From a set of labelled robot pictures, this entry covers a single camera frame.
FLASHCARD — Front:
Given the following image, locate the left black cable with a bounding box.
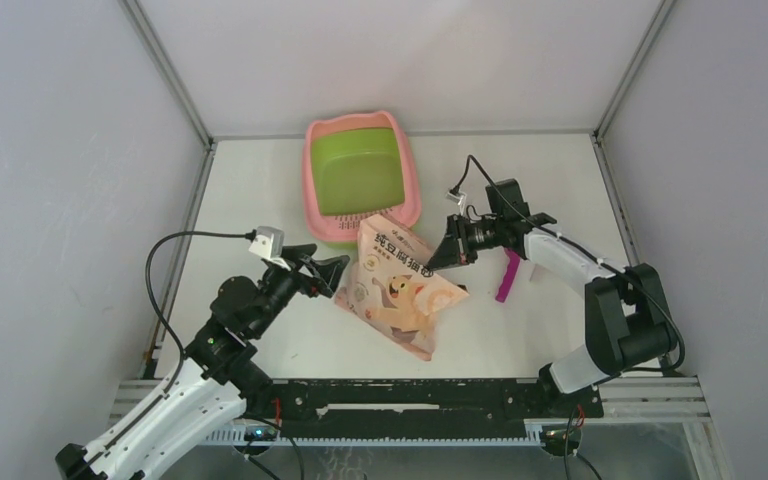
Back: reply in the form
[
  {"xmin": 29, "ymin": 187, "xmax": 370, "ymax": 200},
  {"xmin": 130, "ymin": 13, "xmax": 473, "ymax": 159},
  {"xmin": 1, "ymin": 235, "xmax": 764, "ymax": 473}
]
[{"xmin": 144, "ymin": 229, "xmax": 256, "ymax": 392}]

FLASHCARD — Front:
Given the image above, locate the cat litter bag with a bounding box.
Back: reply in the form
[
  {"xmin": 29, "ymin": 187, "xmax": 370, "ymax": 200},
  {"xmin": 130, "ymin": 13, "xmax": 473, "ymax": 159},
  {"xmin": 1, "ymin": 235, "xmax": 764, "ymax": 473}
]
[{"xmin": 335, "ymin": 214, "xmax": 469, "ymax": 361}]

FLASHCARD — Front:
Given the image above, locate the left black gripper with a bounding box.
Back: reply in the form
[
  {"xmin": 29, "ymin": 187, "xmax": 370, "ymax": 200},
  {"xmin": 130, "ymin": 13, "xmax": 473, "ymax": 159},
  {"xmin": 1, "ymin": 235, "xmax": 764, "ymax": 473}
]
[{"xmin": 250, "ymin": 244, "xmax": 349, "ymax": 337}]

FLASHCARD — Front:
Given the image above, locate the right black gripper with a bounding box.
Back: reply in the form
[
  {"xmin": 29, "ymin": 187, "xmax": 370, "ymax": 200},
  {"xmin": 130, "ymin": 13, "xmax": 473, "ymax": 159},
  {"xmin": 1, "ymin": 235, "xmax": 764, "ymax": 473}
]
[{"xmin": 425, "ymin": 213, "xmax": 504, "ymax": 272}]

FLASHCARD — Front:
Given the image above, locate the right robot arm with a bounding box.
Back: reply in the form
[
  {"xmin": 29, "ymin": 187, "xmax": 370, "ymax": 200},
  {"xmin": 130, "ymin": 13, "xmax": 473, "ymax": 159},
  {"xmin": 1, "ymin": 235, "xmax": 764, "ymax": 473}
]
[{"xmin": 426, "ymin": 179, "xmax": 682, "ymax": 416}]

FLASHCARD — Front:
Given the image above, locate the magenta plastic scoop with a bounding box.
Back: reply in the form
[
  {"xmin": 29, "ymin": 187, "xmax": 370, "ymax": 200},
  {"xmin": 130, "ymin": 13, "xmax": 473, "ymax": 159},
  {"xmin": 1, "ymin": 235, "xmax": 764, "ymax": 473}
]
[{"xmin": 495, "ymin": 249, "xmax": 521, "ymax": 303}]

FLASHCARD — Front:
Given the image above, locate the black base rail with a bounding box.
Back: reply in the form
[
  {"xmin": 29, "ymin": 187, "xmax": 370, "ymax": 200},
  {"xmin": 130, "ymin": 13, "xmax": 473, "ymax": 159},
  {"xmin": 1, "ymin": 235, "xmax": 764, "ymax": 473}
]
[{"xmin": 245, "ymin": 378, "xmax": 604, "ymax": 442}]

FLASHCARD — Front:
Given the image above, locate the right black cable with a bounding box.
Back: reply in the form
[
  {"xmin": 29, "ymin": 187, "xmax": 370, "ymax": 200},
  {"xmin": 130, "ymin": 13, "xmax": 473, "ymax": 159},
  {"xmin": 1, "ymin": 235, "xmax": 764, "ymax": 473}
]
[{"xmin": 453, "ymin": 154, "xmax": 687, "ymax": 382}]

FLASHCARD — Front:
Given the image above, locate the black cable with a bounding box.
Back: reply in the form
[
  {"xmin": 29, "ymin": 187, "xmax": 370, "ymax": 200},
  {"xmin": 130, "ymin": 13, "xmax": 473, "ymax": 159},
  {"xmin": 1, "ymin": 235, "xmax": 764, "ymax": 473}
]
[
  {"xmin": 144, "ymin": 229, "xmax": 256, "ymax": 392},
  {"xmin": 453, "ymin": 154, "xmax": 687, "ymax": 382}
]

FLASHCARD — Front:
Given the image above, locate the pink green litter box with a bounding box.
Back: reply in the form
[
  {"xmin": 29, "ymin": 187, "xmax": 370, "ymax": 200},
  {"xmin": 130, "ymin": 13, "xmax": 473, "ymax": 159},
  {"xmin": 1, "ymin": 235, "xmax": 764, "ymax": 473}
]
[{"xmin": 301, "ymin": 110, "xmax": 422, "ymax": 245}]

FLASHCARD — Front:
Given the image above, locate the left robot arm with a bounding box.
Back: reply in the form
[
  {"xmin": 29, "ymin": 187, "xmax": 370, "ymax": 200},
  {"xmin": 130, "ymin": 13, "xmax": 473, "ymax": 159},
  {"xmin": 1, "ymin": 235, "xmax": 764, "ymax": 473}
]
[{"xmin": 55, "ymin": 244, "xmax": 350, "ymax": 479}]

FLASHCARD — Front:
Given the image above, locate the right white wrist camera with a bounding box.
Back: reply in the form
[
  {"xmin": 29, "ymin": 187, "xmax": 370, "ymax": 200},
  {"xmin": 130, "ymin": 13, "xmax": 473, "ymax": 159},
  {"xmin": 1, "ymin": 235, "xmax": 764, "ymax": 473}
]
[{"xmin": 446, "ymin": 190, "xmax": 466, "ymax": 205}]

